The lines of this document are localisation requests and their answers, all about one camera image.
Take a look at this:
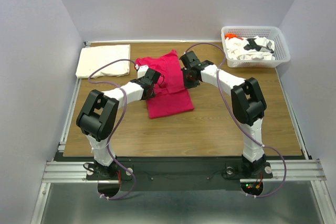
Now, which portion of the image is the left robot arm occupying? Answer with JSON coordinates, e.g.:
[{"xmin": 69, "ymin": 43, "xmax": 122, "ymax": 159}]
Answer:
[{"xmin": 76, "ymin": 65, "xmax": 161, "ymax": 179}]

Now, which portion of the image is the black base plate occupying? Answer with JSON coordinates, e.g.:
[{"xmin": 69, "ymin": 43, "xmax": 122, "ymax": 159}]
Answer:
[{"xmin": 84, "ymin": 156, "xmax": 273, "ymax": 194}]

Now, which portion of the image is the white crumpled shirt in basket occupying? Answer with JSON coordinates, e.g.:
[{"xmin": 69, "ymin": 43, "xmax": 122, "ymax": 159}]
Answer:
[{"xmin": 225, "ymin": 34, "xmax": 275, "ymax": 60}]

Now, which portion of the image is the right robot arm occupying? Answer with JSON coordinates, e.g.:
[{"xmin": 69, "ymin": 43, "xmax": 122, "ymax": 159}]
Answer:
[{"xmin": 180, "ymin": 51, "xmax": 267, "ymax": 177}]

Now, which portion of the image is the pink t-shirt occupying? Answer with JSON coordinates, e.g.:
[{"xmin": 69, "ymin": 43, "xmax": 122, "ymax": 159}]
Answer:
[{"xmin": 135, "ymin": 49, "xmax": 194, "ymax": 119}]

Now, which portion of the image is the white plastic basket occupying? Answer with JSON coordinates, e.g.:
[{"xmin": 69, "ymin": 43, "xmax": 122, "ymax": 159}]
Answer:
[{"xmin": 221, "ymin": 26, "xmax": 290, "ymax": 68}]

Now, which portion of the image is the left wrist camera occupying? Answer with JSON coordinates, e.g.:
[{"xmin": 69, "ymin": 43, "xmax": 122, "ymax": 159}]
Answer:
[{"xmin": 137, "ymin": 65, "xmax": 149, "ymax": 79}]

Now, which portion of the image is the orange garment in basket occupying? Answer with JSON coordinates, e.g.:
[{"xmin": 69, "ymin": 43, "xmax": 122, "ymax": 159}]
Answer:
[{"xmin": 225, "ymin": 33, "xmax": 238, "ymax": 39}]

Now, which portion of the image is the black white garment in basket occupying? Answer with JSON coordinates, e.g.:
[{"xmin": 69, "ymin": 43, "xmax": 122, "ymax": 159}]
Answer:
[{"xmin": 244, "ymin": 38, "xmax": 261, "ymax": 51}]

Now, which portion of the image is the folded white t-shirt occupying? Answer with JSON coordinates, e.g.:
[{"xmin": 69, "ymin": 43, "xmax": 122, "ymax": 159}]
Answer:
[{"xmin": 76, "ymin": 45, "xmax": 130, "ymax": 79}]

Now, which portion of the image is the aluminium frame rail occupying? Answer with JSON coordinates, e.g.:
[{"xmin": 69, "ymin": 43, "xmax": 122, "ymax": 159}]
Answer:
[{"xmin": 42, "ymin": 159, "xmax": 326, "ymax": 183}]

